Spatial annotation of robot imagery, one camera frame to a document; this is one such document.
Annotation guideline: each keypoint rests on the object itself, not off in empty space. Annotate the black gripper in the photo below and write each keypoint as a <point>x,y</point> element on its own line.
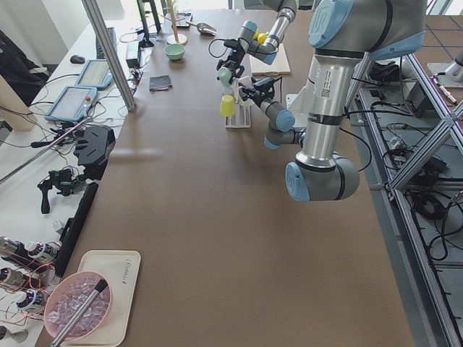
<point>254,97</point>
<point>231,60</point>

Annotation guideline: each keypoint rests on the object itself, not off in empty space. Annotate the green cup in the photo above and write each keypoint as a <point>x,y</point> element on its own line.
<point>225,76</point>

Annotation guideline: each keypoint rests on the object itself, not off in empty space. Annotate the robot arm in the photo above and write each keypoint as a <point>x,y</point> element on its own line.
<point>286,13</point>
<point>342,33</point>

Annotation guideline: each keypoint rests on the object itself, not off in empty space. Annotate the yellow cup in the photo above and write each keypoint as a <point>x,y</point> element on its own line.
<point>227,105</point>

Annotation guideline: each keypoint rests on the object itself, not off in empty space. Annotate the wooden cutting board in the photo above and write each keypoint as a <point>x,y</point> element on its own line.
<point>274,64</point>

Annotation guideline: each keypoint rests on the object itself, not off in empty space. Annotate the yellow lemon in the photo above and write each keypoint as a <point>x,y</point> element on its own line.
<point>260,36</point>

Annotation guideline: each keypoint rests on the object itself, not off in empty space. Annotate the metal scoop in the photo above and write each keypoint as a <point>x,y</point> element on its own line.
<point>203,28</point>

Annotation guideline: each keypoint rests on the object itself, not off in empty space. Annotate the green bowl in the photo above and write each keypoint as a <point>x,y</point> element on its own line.
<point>174,51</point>

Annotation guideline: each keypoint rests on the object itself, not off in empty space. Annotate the grey cloth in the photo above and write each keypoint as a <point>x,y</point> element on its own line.
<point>162,82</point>

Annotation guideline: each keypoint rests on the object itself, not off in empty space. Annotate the wooden mug tree stand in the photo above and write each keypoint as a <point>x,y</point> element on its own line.
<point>176,37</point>

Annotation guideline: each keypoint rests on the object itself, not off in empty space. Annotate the teach pendant tablet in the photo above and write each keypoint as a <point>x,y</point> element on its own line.
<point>73,104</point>
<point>95,73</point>

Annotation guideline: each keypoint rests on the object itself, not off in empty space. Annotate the beige tray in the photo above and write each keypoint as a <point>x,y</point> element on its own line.
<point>120,269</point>

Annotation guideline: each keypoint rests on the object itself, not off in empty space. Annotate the tea bottle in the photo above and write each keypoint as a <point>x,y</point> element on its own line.
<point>42,252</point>
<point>31,300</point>

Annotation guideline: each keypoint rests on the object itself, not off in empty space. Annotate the pink bowl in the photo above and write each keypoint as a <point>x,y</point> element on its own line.
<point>68,297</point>

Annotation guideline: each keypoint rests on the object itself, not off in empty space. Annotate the black steel thermos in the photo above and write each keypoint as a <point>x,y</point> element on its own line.
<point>10,248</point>

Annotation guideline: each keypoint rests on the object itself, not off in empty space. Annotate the white wire cup rack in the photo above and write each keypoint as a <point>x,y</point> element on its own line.
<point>242,116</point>

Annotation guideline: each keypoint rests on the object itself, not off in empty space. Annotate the aluminium frame post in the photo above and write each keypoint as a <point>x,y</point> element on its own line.
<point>99,26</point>

